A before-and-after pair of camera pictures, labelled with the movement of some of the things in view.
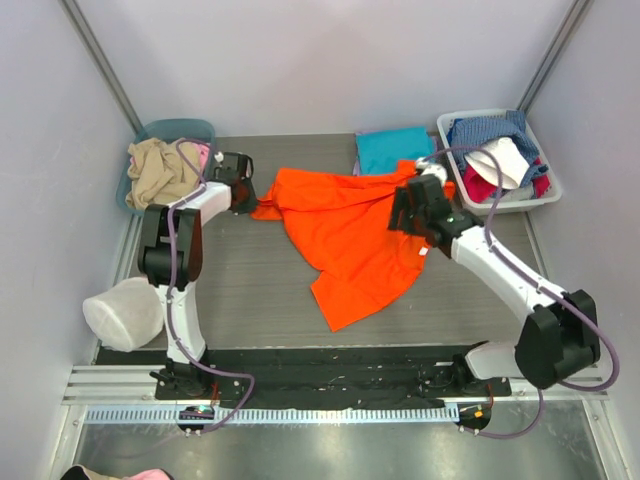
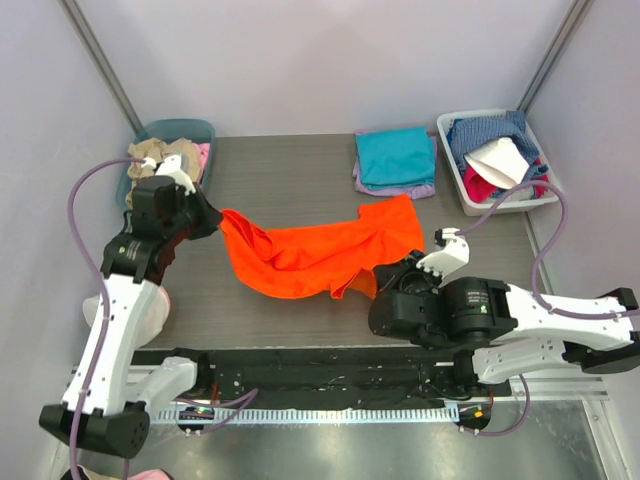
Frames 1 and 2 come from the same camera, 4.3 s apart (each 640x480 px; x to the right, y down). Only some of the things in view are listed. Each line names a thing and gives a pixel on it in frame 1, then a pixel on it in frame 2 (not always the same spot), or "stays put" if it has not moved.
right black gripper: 406,212 -> 392,278
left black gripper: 245,196 -> 203,216
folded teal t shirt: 378,151 stays put
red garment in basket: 481,191 stays put
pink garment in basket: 203,156 stays put
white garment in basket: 513,163 stays put
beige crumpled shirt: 157,173 stays put
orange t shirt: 341,222 -> 313,264
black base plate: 313,377 stays put
